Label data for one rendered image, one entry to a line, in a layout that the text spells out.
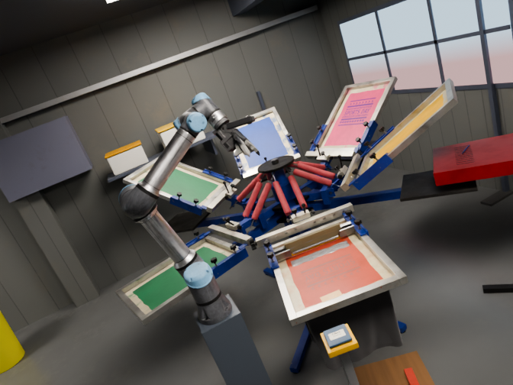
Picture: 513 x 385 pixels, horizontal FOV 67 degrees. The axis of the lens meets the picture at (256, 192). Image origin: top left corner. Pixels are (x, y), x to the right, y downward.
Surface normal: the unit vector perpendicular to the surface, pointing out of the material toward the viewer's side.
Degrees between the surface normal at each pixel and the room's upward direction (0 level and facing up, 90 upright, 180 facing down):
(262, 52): 90
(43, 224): 90
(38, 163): 90
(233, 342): 90
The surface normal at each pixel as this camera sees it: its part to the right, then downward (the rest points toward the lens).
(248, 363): 0.35, 0.20
